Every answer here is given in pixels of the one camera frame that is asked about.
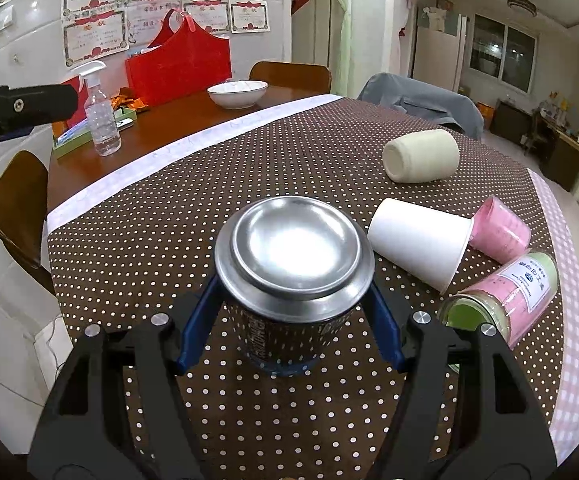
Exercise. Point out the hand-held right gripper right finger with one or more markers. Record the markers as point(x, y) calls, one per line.
point(385, 330)

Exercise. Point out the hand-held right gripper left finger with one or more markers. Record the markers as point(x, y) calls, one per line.
point(203, 321)

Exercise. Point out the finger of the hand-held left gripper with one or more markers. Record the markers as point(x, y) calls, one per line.
point(34, 102)

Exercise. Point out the stainless steel cup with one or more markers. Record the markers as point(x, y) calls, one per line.
point(294, 245)

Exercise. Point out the white paper cup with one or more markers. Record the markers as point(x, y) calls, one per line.
point(419, 240)

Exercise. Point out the pink green labelled glass cup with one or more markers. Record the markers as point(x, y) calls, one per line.
point(514, 300)

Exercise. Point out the pink plastic cup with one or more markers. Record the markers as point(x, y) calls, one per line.
point(502, 230)

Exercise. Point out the cream ribbed cup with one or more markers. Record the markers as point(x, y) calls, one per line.
point(424, 155)

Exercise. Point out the green tray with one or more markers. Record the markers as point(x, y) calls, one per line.
point(71, 142)

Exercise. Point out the clear spray bottle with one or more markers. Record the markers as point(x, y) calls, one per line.
point(101, 120)

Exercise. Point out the orange snack packets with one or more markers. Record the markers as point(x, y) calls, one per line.
point(129, 100)

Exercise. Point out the brown polka dot tablecloth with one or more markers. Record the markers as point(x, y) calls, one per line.
point(169, 220)

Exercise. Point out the wooden chair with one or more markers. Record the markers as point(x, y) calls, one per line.
point(16, 210)
point(289, 74)

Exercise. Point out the red felt bag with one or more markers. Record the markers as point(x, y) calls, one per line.
point(179, 67)

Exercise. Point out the white ceramic bowl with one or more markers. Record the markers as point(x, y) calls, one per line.
point(237, 94)

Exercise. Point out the grey cloth covered chair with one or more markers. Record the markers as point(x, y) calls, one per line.
point(419, 97)

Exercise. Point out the dark low cabinet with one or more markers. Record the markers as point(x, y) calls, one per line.
point(512, 122)

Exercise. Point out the cluttered wooden side desk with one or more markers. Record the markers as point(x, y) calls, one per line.
point(567, 155)

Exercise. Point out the white refrigerator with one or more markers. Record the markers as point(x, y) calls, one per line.
point(437, 55)

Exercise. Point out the window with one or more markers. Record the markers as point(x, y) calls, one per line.
point(517, 55)

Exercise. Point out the white wall switch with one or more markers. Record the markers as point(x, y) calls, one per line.
point(2, 21)

